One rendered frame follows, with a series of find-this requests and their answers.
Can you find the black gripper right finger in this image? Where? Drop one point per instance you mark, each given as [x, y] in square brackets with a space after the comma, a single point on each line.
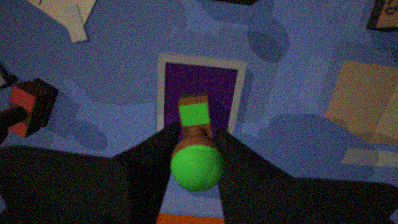
[254, 191]

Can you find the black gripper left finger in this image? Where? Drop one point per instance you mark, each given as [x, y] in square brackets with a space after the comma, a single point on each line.
[130, 187]

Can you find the green and brown stamp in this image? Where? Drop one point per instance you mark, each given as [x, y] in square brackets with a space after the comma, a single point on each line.
[197, 162]

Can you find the beige flat bar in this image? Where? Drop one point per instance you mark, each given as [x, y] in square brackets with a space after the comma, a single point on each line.
[370, 157]

